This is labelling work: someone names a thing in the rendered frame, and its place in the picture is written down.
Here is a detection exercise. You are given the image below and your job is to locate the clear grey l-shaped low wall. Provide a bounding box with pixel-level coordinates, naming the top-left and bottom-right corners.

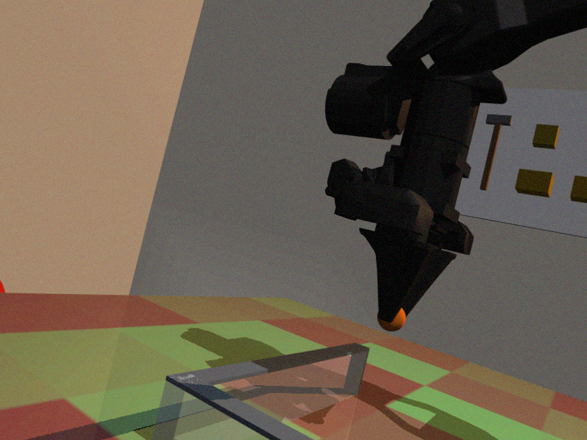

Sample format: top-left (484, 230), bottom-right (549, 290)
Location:
top-left (151, 351), bottom-right (368, 440)

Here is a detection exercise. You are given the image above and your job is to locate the orange ball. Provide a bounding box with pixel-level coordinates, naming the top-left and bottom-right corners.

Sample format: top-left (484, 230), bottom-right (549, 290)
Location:
top-left (377, 309), bottom-right (405, 332)

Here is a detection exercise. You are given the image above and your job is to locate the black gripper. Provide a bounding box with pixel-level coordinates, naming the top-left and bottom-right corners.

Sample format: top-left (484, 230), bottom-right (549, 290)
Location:
top-left (334, 134), bottom-right (474, 322)

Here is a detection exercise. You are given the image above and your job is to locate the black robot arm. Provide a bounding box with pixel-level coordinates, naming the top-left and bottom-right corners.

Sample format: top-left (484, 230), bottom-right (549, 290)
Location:
top-left (325, 0), bottom-right (587, 206)

